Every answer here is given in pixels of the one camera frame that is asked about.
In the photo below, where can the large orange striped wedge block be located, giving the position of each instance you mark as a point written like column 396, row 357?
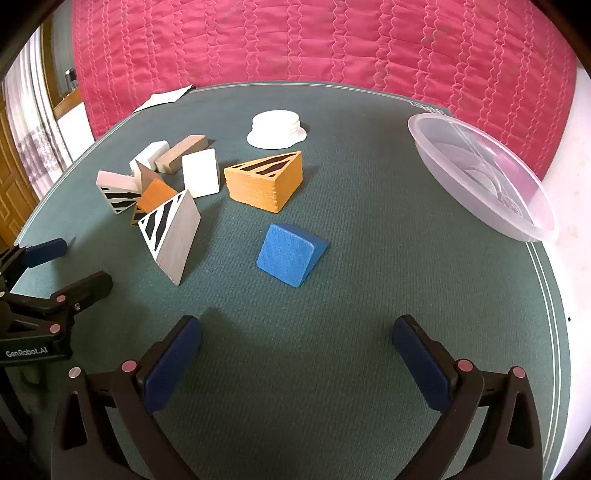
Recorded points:
column 258, row 184

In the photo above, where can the blue wedge block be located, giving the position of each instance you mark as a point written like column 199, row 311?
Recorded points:
column 286, row 256

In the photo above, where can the white round plastic lid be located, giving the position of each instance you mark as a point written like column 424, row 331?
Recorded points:
column 276, row 129

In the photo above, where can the light patterned curtain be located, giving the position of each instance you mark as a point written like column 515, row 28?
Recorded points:
column 34, row 115

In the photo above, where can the grey striped wedge block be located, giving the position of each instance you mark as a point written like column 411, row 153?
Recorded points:
column 178, row 235

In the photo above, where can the white rectangular block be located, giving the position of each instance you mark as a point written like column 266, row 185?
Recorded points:
column 201, row 173

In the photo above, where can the small orange striped wedge block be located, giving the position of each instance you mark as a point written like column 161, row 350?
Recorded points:
column 154, row 196

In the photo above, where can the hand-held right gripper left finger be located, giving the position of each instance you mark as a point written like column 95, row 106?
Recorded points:
column 168, row 369

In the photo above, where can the pink quilted blanket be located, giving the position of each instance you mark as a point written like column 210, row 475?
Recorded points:
column 323, row 41

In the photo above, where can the white striped wedge block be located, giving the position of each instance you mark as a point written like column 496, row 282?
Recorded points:
column 115, row 185

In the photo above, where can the white paper card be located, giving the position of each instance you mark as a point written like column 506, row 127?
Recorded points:
column 161, row 98

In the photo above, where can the brown rectangular block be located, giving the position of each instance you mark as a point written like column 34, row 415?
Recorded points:
column 180, row 152

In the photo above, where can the clear plastic bowl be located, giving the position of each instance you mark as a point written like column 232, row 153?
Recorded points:
column 485, row 180

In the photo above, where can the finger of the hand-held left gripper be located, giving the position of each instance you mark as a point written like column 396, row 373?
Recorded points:
column 44, row 253
column 85, row 288

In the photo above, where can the wooden furniture edge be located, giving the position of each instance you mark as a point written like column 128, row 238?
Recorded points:
column 69, row 100

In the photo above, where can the grey-brown wooden block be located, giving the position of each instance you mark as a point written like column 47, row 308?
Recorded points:
column 147, row 177

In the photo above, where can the small white block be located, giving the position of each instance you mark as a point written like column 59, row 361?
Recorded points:
column 152, row 152

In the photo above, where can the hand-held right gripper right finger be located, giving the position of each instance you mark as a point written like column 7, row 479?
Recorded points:
column 422, row 367

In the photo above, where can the wooden door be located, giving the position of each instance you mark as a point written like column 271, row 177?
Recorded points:
column 14, row 184

